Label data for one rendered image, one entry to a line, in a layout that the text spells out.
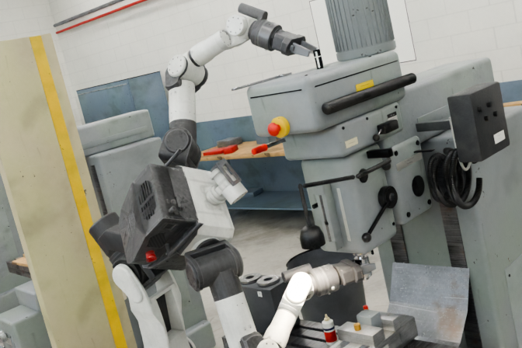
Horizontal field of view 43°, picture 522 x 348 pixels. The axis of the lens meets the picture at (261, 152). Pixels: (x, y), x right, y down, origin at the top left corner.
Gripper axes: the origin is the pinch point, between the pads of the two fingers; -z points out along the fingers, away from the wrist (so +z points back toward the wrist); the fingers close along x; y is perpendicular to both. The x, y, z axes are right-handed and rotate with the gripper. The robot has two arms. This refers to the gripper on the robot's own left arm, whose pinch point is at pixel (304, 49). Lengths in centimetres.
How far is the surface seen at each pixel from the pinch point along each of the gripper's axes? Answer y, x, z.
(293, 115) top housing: -12.8, 22.6, -11.7
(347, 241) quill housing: -49, 10, -35
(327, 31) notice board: -108, -486, 196
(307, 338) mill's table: -104, -9, -27
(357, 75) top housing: -1.1, 2.4, -19.8
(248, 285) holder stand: -99, -12, 3
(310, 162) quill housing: -31.2, 7.4, -14.9
